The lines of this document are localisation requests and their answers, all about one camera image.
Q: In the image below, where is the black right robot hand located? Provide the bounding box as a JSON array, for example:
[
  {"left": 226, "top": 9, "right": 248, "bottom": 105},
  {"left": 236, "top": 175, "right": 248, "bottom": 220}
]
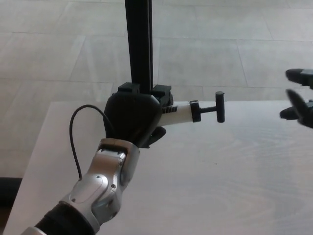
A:
[{"left": 279, "top": 69, "right": 313, "bottom": 129}]

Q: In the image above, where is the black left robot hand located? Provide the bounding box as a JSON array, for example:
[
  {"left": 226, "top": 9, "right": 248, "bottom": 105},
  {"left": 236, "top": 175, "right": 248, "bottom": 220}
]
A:
[{"left": 103, "top": 83, "right": 175, "bottom": 149}]

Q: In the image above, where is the white Franklin air pump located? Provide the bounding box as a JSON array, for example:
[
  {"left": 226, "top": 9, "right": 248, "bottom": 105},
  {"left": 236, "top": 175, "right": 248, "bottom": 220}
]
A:
[{"left": 159, "top": 91, "right": 225, "bottom": 128}]

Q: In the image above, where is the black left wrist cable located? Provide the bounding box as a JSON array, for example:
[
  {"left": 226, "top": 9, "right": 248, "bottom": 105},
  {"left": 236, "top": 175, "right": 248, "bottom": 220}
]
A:
[{"left": 69, "top": 104, "right": 115, "bottom": 181}]

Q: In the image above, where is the black vertical post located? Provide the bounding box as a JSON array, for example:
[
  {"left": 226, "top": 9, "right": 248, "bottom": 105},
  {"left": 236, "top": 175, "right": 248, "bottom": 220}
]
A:
[{"left": 124, "top": 0, "right": 155, "bottom": 95}]

